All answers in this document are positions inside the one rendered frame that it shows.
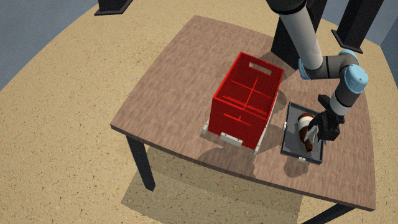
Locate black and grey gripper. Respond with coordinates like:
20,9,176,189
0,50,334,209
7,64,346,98
304,102,345,145

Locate brown bottle with white label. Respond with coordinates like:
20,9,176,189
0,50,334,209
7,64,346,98
298,113,313,152

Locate red plastic crate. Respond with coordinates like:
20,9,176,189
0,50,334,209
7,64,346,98
208,52,284,150

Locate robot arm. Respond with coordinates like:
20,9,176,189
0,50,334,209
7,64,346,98
266,0,368,116

